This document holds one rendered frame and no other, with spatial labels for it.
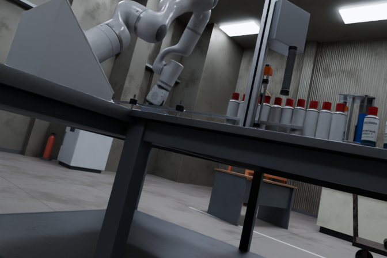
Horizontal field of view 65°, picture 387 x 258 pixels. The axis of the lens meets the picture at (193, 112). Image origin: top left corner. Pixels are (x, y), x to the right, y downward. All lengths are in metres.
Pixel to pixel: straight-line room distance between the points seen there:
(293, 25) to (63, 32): 0.94
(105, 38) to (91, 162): 5.61
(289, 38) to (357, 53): 8.31
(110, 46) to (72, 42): 0.25
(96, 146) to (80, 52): 5.75
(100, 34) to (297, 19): 0.83
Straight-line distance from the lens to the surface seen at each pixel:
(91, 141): 6.56
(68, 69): 0.90
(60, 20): 0.91
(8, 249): 1.49
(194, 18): 1.66
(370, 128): 1.34
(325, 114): 1.35
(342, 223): 6.07
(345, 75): 9.48
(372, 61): 9.48
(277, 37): 1.34
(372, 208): 5.97
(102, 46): 1.11
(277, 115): 1.39
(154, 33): 1.21
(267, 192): 4.82
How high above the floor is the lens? 0.73
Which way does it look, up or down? 9 degrees up
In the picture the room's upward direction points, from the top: 13 degrees clockwise
